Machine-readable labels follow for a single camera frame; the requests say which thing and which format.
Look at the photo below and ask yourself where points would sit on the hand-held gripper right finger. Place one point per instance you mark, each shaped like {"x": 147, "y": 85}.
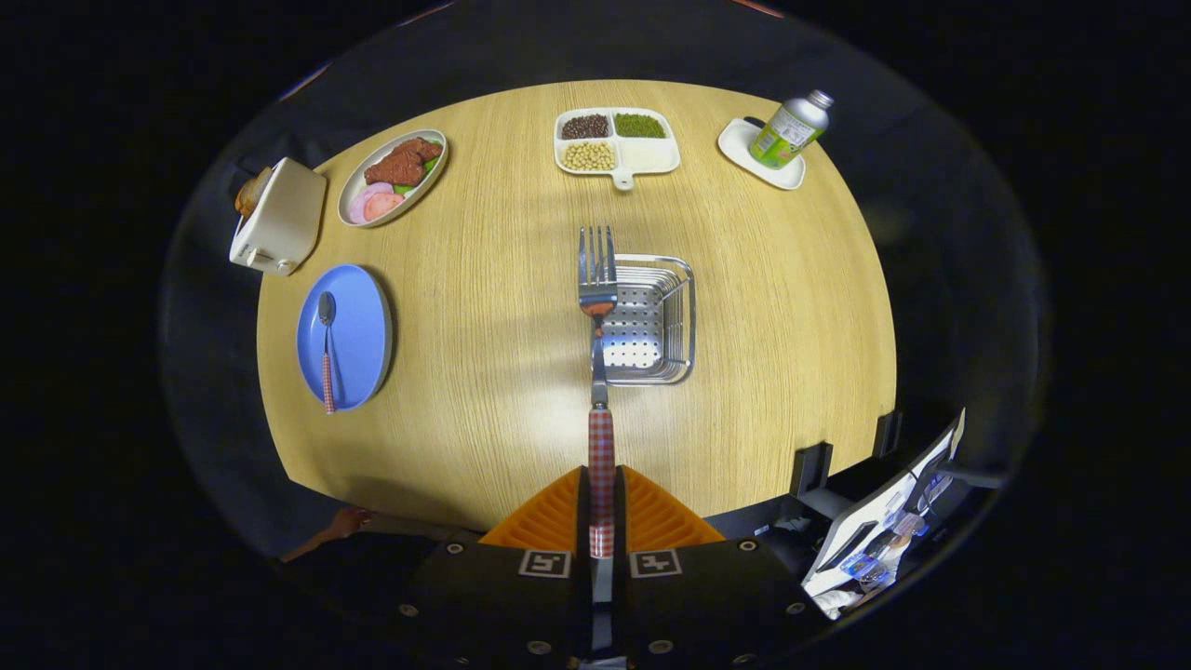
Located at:
{"x": 707, "y": 596}

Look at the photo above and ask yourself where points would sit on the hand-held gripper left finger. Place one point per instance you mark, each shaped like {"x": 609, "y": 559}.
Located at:
{"x": 502, "y": 596}

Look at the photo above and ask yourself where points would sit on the black table clamp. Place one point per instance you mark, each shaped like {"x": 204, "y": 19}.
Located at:
{"x": 809, "y": 467}
{"x": 887, "y": 433}

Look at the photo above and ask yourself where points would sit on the white electronic device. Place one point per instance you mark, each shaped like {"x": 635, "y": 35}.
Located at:
{"x": 875, "y": 521}

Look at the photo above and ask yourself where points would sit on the perforated metal basket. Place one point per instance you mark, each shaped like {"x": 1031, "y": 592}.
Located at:
{"x": 651, "y": 321}

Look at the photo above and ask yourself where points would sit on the blue round plate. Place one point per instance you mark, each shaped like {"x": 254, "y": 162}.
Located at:
{"x": 358, "y": 335}

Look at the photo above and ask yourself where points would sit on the orange pink ham slice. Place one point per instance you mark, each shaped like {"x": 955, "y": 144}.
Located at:
{"x": 386, "y": 207}

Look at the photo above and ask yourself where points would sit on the pale pink ham slice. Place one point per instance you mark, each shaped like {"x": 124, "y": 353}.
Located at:
{"x": 363, "y": 197}

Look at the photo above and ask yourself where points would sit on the white divided dish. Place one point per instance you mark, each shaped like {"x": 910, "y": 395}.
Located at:
{"x": 622, "y": 177}

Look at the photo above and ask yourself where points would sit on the green lettuce leaf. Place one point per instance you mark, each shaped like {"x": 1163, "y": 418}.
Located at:
{"x": 432, "y": 165}

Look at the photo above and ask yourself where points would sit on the white toaster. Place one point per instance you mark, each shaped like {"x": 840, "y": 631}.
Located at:
{"x": 288, "y": 214}

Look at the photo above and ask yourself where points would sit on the white oval plate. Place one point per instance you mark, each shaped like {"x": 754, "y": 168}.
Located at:
{"x": 354, "y": 181}

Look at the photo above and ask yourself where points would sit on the brown meat steak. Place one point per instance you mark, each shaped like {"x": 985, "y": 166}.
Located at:
{"x": 402, "y": 164}

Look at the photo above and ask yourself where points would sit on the pile of white rice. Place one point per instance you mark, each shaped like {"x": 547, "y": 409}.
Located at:
{"x": 647, "y": 154}

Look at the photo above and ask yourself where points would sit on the pile of yellow soybeans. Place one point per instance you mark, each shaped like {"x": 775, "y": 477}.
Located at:
{"x": 588, "y": 155}

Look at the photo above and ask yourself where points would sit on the small white tray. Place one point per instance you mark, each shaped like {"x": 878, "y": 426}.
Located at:
{"x": 740, "y": 144}

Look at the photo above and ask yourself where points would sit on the green labelled metal bottle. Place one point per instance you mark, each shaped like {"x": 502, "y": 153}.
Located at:
{"x": 789, "y": 130}

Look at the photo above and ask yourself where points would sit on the pile of green beans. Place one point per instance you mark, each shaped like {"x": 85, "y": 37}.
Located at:
{"x": 639, "y": 125}

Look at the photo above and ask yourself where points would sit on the toasted bread slice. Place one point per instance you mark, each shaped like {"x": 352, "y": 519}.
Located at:
{"x": 251, "y": 191}

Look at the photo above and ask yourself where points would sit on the pile of dark beans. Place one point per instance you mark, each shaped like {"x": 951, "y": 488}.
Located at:
{"x": 584, "y": 126}

